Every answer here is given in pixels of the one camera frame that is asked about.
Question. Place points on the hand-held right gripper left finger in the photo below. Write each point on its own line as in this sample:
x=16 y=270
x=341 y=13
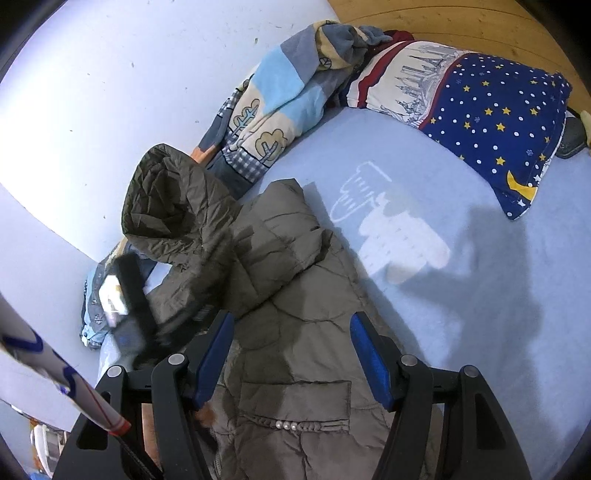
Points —
x=216 y=357

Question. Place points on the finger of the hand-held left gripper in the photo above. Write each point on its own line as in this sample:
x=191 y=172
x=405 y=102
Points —
x=210 y=281

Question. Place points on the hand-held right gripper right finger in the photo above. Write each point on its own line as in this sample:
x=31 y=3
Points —
x=369 y=364

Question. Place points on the olive green puffer jacket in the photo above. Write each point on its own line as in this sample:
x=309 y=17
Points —
x=295 y=277

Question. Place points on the light blue cloud-print bed sheet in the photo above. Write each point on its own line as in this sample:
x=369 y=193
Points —
x=415 y=323

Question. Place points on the white blue-printed strip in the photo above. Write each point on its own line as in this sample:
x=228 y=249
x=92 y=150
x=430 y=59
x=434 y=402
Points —
x=27 y=341

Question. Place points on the white plastic object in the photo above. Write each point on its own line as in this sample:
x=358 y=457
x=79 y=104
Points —
x=44 y=443

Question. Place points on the patchwork printed quilt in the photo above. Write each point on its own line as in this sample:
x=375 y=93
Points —
x=277 y=92

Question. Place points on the star and stripe printed pillow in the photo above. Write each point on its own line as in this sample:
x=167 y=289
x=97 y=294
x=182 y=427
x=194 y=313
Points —
x=498 y=115

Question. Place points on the grey soft object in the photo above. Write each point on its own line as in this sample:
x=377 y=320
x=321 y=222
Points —
x=572 y=138

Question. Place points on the dark red cloth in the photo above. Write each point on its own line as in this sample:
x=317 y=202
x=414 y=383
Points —
x=399 y=36

